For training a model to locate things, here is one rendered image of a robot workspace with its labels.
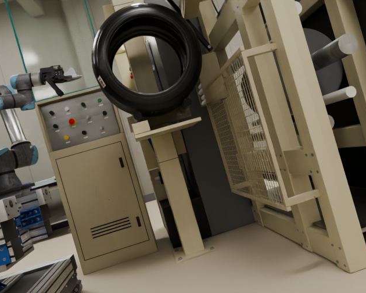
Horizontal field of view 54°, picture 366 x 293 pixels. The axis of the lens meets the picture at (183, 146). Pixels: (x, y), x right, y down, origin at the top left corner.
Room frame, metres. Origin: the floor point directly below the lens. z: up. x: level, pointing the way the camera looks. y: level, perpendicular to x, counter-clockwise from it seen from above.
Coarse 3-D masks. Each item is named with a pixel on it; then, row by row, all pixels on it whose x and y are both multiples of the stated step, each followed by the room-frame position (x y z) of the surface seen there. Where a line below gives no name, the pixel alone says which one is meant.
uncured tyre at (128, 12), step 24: (120, 24) 1.86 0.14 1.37; (144, 24) 2.15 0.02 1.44; (168, 24) 2.13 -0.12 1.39; (96, 48) 1.86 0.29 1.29; (192, 48) 1.91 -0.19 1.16; (96, 72) 1.87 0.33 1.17; (192, 72) 1.91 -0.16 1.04; (120, 96) 1.86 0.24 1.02; (144, 96) 1.87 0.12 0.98; (168, 96) 1.89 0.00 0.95
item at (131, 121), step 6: (168, 114) 2.27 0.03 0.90; (174, 114) 2.27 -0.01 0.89; (180, 114) 2.27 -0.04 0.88; (186, 114) 2.28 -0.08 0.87; (132, 120) 2.24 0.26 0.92; (144, 120) 2.25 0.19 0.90; (150, 120) 2.25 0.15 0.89; (156, 120) 2.26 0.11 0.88; (162, 120) 2.26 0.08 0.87; (168, 120) 2.27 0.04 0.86; (174, 120) 2.28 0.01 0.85; (150, 126) 2.25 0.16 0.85; (132, 132) 2.24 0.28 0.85
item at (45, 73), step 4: (44, 68) 1.91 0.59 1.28; (48, 68) 1.92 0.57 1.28; (52, 68) 1.90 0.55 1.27; (56, 68) 1.95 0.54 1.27; (60, 68) 1.91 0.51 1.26; (40, 72) 1.91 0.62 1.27; (44, 72) 1.91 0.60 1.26; (48, 72) 1.92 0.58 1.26; (52, 72) 1.90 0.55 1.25; (56, 72) 1.92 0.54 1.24; (60, 72) 1.92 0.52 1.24; (40, 76) 1.89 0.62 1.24; (44, 76) 1.94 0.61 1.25; (48, 76) 1.92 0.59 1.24; (52, 76) 1.90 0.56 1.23; (56, 76) 1.90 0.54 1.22; (44, 80) 1.93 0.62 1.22; (52, 80) 1.92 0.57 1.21; (56, 80) 1.90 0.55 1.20; (60, 80) 1.92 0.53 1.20; (64, 80) 1.95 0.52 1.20; (44, 84) 1.92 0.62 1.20
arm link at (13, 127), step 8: (0, 88) 2.15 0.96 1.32; (8, 88) 2.18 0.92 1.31; (0, 112) 2.15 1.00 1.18; (8, 112) 2.14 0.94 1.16; (8, 120) 2.13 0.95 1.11; (16, 120) 2.15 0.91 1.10; (8, 128) 2.12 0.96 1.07; (16, 128) 2.13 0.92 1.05; (16, 136) 2.11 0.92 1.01; (24, 136) 2.15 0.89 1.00; (16, 144) 2.08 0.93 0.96; (24, 144) 2.10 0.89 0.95; (16, 152) 2.05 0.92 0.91; (24, 152) 2.08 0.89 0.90; (32, 152) 2.11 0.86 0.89; (24, 160) 2.07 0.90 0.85; (32, 160) 2.11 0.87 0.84
